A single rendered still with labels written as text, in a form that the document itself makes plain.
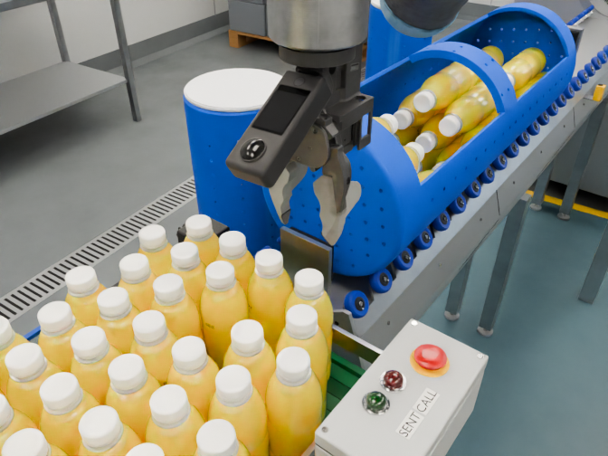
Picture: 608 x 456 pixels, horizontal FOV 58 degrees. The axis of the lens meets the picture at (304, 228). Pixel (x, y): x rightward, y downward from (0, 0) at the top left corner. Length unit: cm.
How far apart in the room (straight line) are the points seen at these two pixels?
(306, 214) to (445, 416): 45
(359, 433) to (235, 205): 102
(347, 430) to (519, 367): 166
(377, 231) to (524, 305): 165
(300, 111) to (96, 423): 37
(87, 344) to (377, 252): 45
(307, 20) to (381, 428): 39
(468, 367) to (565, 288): 197
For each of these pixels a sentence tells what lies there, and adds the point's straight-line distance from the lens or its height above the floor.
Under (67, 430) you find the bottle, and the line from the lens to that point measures 69.
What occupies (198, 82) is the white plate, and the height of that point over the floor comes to 104.
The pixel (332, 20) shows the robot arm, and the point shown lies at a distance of 48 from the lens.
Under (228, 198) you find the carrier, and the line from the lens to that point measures 150.
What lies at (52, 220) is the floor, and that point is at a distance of 303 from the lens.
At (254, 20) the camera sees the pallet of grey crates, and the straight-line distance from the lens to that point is 502.
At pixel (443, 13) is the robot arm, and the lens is 61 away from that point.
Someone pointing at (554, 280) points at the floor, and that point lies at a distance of 263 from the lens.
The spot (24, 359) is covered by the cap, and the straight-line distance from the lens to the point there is 72.
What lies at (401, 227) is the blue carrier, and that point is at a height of 110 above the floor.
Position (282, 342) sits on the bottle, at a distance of 71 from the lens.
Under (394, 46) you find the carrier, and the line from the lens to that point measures 228.
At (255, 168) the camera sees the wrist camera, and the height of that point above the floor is 135.
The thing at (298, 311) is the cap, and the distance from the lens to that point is 70.
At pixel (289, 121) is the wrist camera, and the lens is 49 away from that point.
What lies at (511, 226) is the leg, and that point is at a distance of 195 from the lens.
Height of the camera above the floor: 158
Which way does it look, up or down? 36 degrees down
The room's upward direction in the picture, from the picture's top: straight up
